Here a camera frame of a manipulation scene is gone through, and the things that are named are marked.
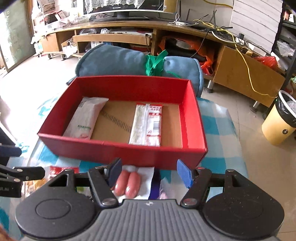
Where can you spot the yellow trash bin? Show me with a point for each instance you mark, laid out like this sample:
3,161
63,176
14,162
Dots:
280,122

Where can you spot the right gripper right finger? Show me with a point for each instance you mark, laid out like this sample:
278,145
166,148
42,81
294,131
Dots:
196,181

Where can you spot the red Trolli candy bag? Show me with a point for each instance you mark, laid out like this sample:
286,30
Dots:
54,171

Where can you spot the white red spicy strip packet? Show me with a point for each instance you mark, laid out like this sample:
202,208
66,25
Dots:
147,125

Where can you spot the television with lace cover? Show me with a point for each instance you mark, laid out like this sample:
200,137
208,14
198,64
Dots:
108,11

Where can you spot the red cardboard box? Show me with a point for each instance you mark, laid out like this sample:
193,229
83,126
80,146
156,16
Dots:
182,132

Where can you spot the black metal shelf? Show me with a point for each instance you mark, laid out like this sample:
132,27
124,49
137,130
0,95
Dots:
286,35

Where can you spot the rolled blue blanket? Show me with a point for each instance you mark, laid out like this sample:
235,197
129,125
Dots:
113,60

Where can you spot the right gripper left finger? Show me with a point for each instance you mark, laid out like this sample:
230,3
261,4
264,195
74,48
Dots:
102,179

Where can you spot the pink sausages in white pack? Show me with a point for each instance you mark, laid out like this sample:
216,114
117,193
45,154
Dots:
133,183

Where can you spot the blue white checkered cloth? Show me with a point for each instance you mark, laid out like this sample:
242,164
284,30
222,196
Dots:
224,152

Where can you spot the orange plastic bag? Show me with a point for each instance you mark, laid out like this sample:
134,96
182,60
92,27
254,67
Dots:
197,49

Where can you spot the wooden TV cabinet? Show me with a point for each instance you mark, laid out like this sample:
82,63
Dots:
233,68

